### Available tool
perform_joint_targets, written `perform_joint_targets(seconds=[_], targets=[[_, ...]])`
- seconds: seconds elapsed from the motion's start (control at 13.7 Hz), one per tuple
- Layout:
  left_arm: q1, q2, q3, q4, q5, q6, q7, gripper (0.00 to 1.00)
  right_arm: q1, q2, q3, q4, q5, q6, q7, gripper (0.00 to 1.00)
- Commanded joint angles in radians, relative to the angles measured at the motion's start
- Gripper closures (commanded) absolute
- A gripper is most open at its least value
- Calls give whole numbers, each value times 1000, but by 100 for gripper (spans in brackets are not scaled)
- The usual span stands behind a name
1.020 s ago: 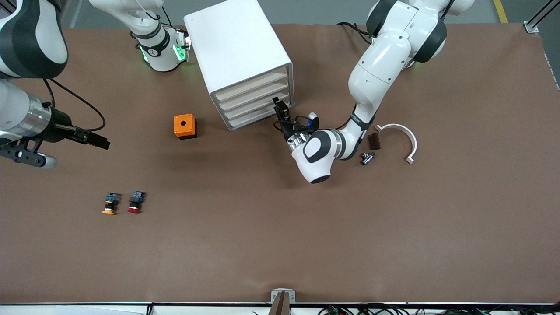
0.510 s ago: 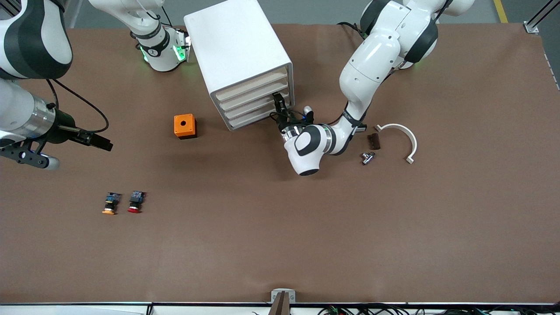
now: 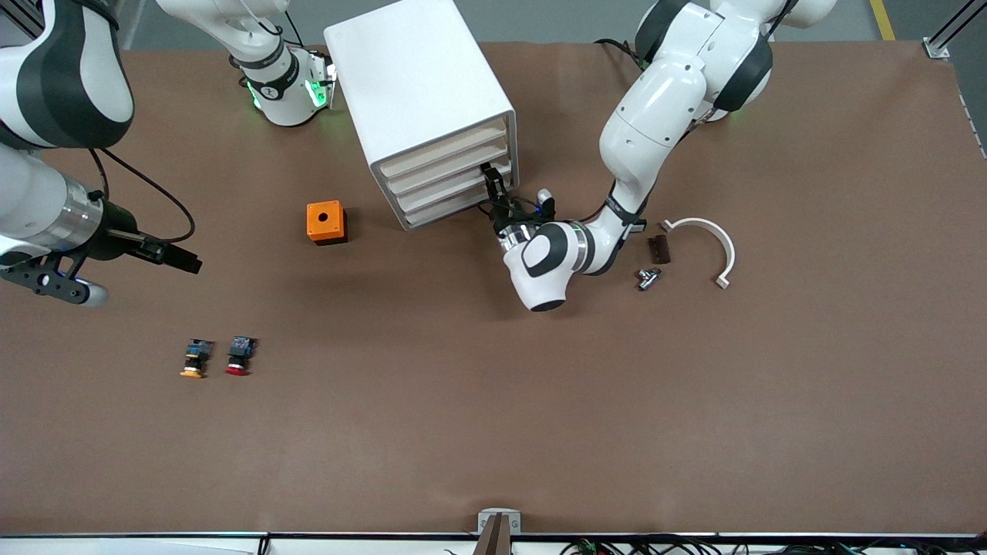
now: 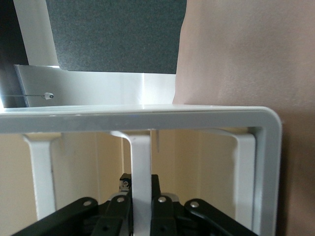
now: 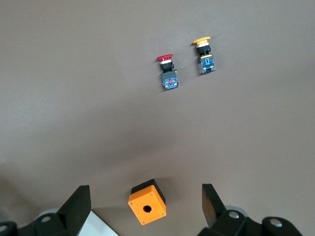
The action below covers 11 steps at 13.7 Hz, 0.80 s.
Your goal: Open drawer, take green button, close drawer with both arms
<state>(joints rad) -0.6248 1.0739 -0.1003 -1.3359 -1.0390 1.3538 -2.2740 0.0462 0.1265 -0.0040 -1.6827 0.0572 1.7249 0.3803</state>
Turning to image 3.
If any white drawer cabinet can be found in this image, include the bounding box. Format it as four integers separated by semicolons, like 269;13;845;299
323;0;520;232

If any red push button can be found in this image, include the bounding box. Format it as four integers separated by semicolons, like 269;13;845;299
224;336;258;377

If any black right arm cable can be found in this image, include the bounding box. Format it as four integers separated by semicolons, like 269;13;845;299
86;146;196;244

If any yellow push button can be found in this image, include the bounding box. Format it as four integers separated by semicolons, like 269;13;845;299
179;338;214;379

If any white curved bracket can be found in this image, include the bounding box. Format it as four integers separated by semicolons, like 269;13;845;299
661;217;736;291

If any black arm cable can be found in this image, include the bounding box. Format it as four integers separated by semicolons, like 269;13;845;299
86;146;196;244
515;197;647;229

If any orange button box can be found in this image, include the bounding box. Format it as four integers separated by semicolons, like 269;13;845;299
306;200;349;247

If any aluminium frame post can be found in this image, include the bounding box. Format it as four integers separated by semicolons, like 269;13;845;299
923;0;987;60

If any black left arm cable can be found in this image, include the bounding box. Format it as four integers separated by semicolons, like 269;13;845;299
515;197;647;229

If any black cable bundle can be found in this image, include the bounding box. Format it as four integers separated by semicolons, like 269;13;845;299
443;536;987;555

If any brown camera post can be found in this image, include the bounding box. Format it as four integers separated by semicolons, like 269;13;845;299
473;514;513;555

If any grey metal mount bracket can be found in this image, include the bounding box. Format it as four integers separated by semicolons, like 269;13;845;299
477;508;522;535

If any black left base cable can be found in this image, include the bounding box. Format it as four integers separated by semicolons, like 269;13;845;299
594;37;645;72

